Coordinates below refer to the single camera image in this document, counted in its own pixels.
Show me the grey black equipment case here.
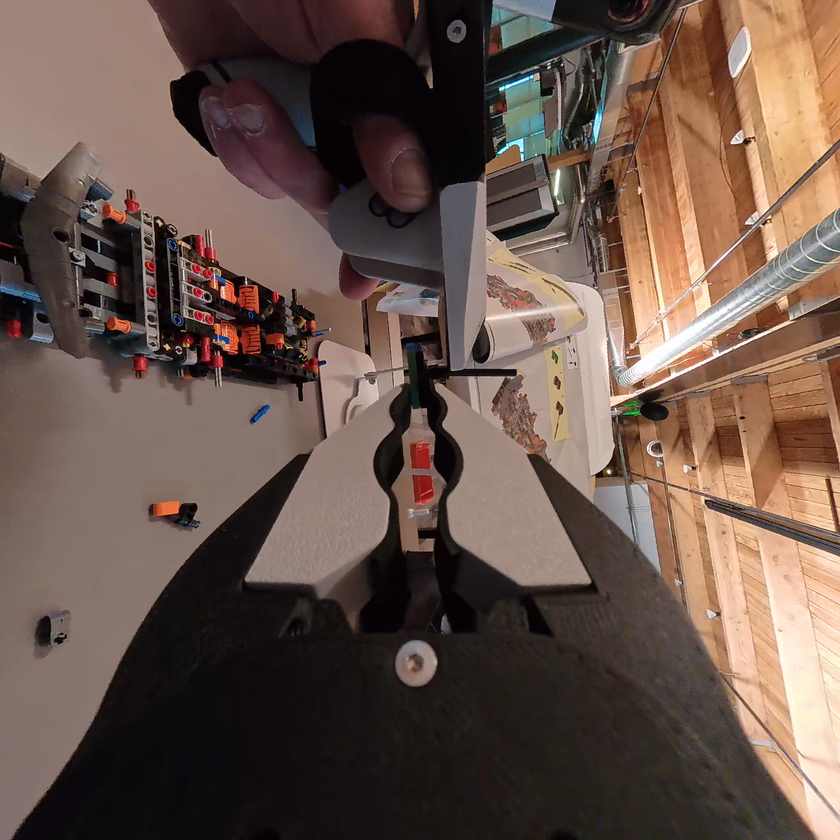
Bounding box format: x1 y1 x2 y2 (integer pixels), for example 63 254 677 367
486 154 559 240

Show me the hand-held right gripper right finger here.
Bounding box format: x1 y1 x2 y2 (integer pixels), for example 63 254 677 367
430 384 593 631

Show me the grey lego piece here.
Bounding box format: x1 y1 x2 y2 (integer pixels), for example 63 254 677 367
34 610 72 651

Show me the lego instruction booklet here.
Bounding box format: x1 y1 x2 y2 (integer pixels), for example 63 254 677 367
374 246 588 460

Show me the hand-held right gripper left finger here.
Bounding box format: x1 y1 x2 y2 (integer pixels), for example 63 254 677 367
244 384 411 634

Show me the person's left hand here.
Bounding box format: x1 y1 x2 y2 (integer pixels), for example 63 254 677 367
147 0 437 303

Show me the partly built lego car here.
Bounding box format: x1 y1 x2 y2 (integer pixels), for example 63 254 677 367
0 141 329 401

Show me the silver ventilation duct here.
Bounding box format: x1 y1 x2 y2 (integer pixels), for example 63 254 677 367
613 209 840 388

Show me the orange black lego piece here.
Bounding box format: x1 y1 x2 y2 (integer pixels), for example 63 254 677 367
149 500 201 529

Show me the red bin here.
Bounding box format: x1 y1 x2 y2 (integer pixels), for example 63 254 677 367
408 441 437 506

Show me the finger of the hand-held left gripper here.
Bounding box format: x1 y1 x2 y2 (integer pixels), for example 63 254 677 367
438 180 490 371

